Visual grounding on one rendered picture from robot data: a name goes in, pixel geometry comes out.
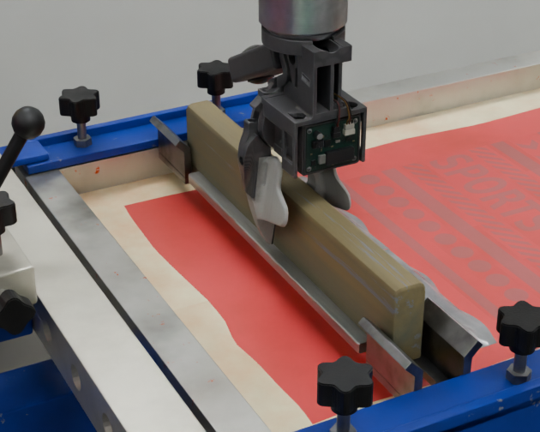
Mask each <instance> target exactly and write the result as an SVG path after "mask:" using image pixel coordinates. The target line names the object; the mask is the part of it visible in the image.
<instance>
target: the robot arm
mask: <svg viewBox="0 0 540 432"><path fill-rule="evenodd" d="M347 16H348V0H259V22H260V24H261V42H262V44H263V45H252V46H250V47H248V48H246V49H245V50H244V51H242V53H240V54H237V55H235V56H233V57H230V58H229V59H228V64H229V69H230V73H231V80H232V81H233V82H235V83H237V82H242V81H248V82H250V83H253V84H264V83H267V84H268V86H267V87H262V88H258V95H257V96H256V97H255V98H254V99H253V100H252V101H251V102H250V104H249V105H250V106H251V107H252V108H253V109H252V112H251V116H250V118H246V119H244V128H243V134H242V136H241V139H240V142H239V146H238V152H237V160H238V166H239V170H240V173H241V178H242V181H243V188H244V190H245V192H246V195H247V198H248V202H249V207H250V211H251V213H252V216H253V219H254V222H255V225H256V227H257V229H258V231H259V232H260V234H261V235H262V237H263V238H264V240H265V241H266V242H267V243H268V244H273V238H274V232H275V227H276V225H278V226H281V227H285V226H286V224H287V222H288V214H289V213H288V207H287V205H286V202H285V198H284V196H283V195H282V191H281V181H282V175H283V170H285V171H286V172H287V173H288V174H290V175H291V176H292V177H293V178H297V172H299V173H300V174H302V175H303V176H306V175H308V180H307V184H308V186H310V187H311V188H312V189H313V190H314V191H315V192H317V193H318V194H319V195H320V196H321V197H323V198H324V199H325V200H326V201H327V202H329V203H330V204H331V205H332V206H333V207H337V208H340V209H343V210H346V211H347V210H349V209H350V208H351V197H350V194H349V192H348V190H347V189H346V187H345V186H344V184H342V182H341V181H340V179H339V176H338V173H337V170H336V168H338V167H341V166H345V165H352V164H356V163H357V162H358V161H359V160H360V161H362V162H364V161H365V148H366V127H367V106H365V105H363V104H362V103H361V102H359V101H358V100H356V99H354V98H353V97H352V96H350V94H348V93H347V92H345V91H344V90H342V67H343V63H344V62H349V61H351V55H352V45H351V44H349V43H348V42H346V41H345V24H346V22H347ZM282 73H283V74H282ZM279 74H282V75H279ZM275 75H278V76H277V77H274V76H275ZM361 122H362V127H361ZM360 128H361V146H360ZM269 145H270V146H271V147H272V148H273V150H274V152H276V153H277V154H278V155H279V156H280V157H282V164H281V162H280V159H279V157H277V156H272V154H271V147H270V146H269Z"/></svg>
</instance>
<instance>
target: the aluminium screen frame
mask: <svg viewBox="0 0 540 432"><path fill-rule="evenodd" d="M538 88H540V50H539V51H532V52H527V53H523V54H519V55H515V56H510V57H504V58H499V59H496V60H491V61H487V62H483V63H475V64H472V65H467V66H463V67H459V68H455V69H448V70H443V71H439V72H435V73H431V74H427V75H420V76H416V77H412V78H407V79H404V80H399V81H392V82H388V83H383V84H380V85H375V86H371V87H364V88H359V89H356V90H351V91H347V93H348V94H350V96H352V97H353V98H354V99H356V100H358V101H359V102H361V103H362V104H363V105H365V106H367V127H366V128H370V127H374V126H377V125H382V124H385V123H392V122H396V121H399V120H404V119H407V118H411V117H418V116H422V115H426V114H430V113H434V112H438V111H444V110H448V109H452V108H456V107H460V106H463V105H470V104H474V103H478V102H482V101H485V100H490V99H496V98H500V97H504V96H508V95H512V94H516V93H522V92H526V91H530V90H534V89H538ZM169 173H173V171H172V170H171V169H170V168H169V167H168V166H167V165H166V164H165V163H164V162H163V161H162V160H161V159H160V158H159V147H152V148H148V149H143V150H140V151H135V152H132V153H125V154H120V155H117V156H112V157H109V158H104V159H97V160H93V161H89V162H85V163H81V164H77V165H70V166H65V167H62V168H57V169H54V170H49V171H42V172H39V173H34V174H31V175H29V174H27V172H26V171H25V169H24V168H23V167H22V165H20V166H16V167H15V174H16V176H17V177H18V178H19V179H20V181H21V182H22V184H23V185H24V186H25V188H26V189H27V191H28V192H29V193H30V195H31V196H32V197H33V198H34V200H35V201H36V202H37V204H38V205H39V207H40V208H41V209H42V211H43V212H44V213H45V215H46V216H47V218H48V219H49V220H50V222H51V223H52V224H53V225H54V227H55V228H56V229H57V231H58V232H59V234H60V235H61V236H62V238H63V239H64V241H65V242H66V243H67V244H68V246H69V247H70V248H71V250H72V251H73V252H74V254H75V255H76V257H77V258H78V259H79V261H80V262H81V264H82V265H83V266H84V268H86V270H87V271H88V273H89V274H90V275H91V277H92V278H93V280H94V281H95V282H96V284H97V285H98V286H99V288H100V289H101V290H102V292H104V294H105V295H106V297H107V298H108V300H109V301H110V302H111V304H112V305H113V307H114V308H115V309H116V311H117V312H118V314H120V316H121V317H122V318H123V320H124V321H125V323H126V324H127V325H128V327H129V328H130V330H131V331H132V332H133V334H134V335H135V336H136V338H138V340H139V341H140V342H141V344H142V346H143V347H144V348H145V350H146V351H147V353H148V354H149V355H150V357H151V358H152V359H153V360H154V362H155V363H156V364H157V365H158V367H159V368H160V370H161V371H162V373H163V374H164V375H165V377H166V378H167V380H168V381H169V382H170V384H172V386H173V387H174V388H175V390H176V391H177V393H178V394H179V396H180V397H181V398H182V400H183V401H184V403H185V404H186V405H187V406H188V408H189V409H190V410H191V411H192V413H193V414H194V415H195V417H196V418H197V420H198V421H199V423H200V424H201V426H202V427H203V428H204V430H206V432H272V431H271V430H270V429H269V428H268V426H266V424H265V423H264V422H263V421H262V420H261V418H260V417H259V416H258V415H257V413H256V412H255V411H254V409H253V408H252V407H251V406H250V404H249V403H248V402H247V401H246V399H245V398H244V397H243V396H242V394H240V392H239V391H238V390H237V389H236V388H235V386H234V385H233V384H232V383H231V381H230V380H229V379H228V377H227V376H226V375H225V374H224V372H223V371H222V370H221V369H220V367H219V366H218V365H217V364H216V362H214V360H213V359H212V358H211V357H210V356H209V354H208V353H207V352H206V350H205V349H204V348H203V347H202V346H201V344H200V343H199V342H198V340H197V339H196V338H195V336H194V335H193V334H192V333H191V332H190V330H188V328H187V327H186V326H185V325H184V324H183V322H182V321H181V320H180V319H179V317H178V316H177V315H176V313H175V312H174V311H173V310H172V308H171V307H170V306H169V305H168V303H167V302H166V301H165V300H164V298H162V296H161V295H160V294H159V293H158V292H157V290H156V289H155V288H154V287H153V285H152V284H151V283H150V281H149V280H148V279H147V278H146V276H145V275H144V274H143V273H142V271H141V270H140V269H139V268H138V266H136V264H135V263H134V262H133V261H132V260H131V258H130V257H129V256H128V254H127V253H126V252H125V251H124V250H123V248H122V247H121V246H120V244H119V243H118V242H117V240H116V239H115V238H114V237H113V236H112V234H110V232H109V231H108V230H107V229H106V228H105V226H104V225H103V224H102V223H101V221H100V220H99V219H98V217H97V216H96V215H95V214H94V212H93V211H92V210H91V209H90V207H89V206H88V205H87V204H86V202H84V200H83V199H82V198H81V197H80V196H79V194H83V193H86V192H91V191H94V190H98V189H105V188H110V187H113V186H117V185H121V184H125V183H132V182H135V181H139V180H143V179H147V178H150V177H157V176H162V175H165V174H169Z"/></svg>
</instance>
